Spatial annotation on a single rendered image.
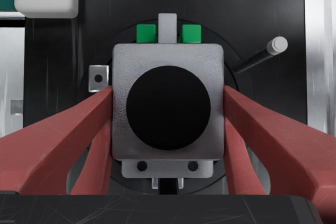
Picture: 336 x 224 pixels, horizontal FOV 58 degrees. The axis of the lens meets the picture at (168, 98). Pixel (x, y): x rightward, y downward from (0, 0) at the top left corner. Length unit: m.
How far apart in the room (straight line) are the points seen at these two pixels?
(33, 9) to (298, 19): 0.22
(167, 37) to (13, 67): 0.22
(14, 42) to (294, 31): 0.27
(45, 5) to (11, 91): 0.11
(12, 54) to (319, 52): 0.29
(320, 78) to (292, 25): 0.05
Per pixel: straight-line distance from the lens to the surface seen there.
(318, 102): 0.30
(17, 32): 0.35
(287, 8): 0.29
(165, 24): 0.16
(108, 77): 0.22
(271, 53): 0.17
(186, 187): 0.24
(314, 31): 0.31
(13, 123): 0.34
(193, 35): 0.19
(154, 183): 0.23
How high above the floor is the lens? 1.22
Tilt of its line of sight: 87 degrees down
